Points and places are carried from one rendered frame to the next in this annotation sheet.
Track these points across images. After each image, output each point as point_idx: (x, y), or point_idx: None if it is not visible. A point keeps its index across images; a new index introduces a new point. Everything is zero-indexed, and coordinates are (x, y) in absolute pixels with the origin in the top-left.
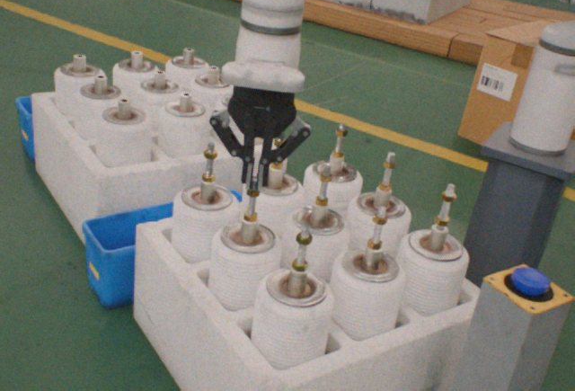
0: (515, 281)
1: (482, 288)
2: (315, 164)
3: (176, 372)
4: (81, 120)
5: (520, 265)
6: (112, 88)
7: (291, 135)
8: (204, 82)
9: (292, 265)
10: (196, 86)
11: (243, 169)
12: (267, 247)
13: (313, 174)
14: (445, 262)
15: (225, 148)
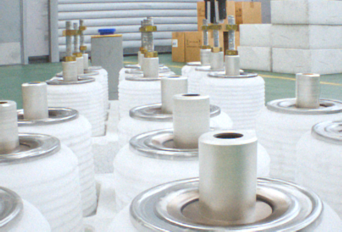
0: (115, 30)
1: (122, 41)
2: (80, 80)
3: None
4: None
5: (93, 35)
6: (335, 133)
7: None
8: (35, 145)
9: (210, 47)
10: (70, 149)
11: (225, 7)
12: (208, 66)
13: (96, 82)
14: None
15: None
